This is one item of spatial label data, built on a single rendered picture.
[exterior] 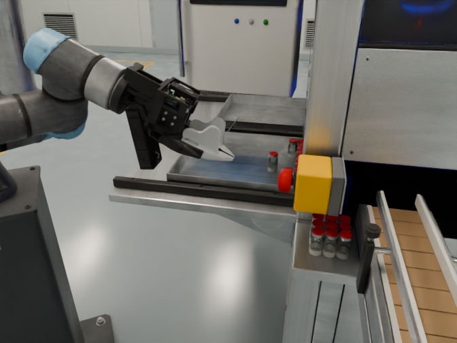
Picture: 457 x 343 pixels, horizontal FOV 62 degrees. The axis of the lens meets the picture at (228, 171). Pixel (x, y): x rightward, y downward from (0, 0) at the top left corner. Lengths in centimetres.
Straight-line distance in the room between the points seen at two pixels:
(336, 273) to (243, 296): 118
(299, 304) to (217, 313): 88
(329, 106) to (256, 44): 104
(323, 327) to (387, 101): 53
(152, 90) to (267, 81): 111
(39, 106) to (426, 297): 64
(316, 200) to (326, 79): 19
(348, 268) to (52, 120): 55
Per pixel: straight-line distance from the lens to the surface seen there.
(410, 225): 71
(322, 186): 60
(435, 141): 70
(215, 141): 61
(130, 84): 62
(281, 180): 62
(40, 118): 71
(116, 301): 185
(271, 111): 130
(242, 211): 77
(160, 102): 59
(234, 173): 89
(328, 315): 92
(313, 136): 67
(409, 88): 66
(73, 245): 223
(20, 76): 103
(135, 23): 684
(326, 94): 64
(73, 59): 65
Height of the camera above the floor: 131
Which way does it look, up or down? 28 degrees down
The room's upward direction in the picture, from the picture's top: straight up
